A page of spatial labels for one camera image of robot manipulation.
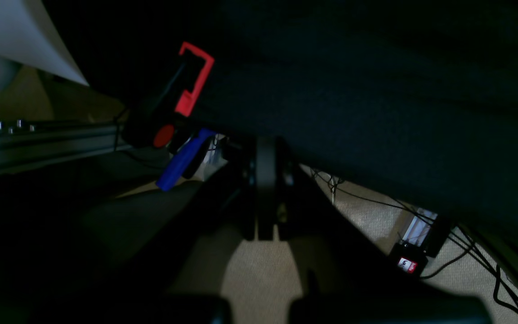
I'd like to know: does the black table cloth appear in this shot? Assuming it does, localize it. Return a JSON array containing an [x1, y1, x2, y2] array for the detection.
[[43, 0, 518, 244]]

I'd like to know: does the white box right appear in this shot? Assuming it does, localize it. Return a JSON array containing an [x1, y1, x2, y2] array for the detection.
[[0, 0, 88, 91]]

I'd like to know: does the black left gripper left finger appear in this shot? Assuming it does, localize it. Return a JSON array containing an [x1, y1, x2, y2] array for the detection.
[[30, 140, 258, 324]]

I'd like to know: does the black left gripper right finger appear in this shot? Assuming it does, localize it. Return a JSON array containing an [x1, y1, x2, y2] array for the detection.
[[266, 138, 491, 324]]

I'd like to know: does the orange black clamp right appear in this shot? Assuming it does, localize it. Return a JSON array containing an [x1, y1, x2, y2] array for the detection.
[[122, 41, 214, 191]]

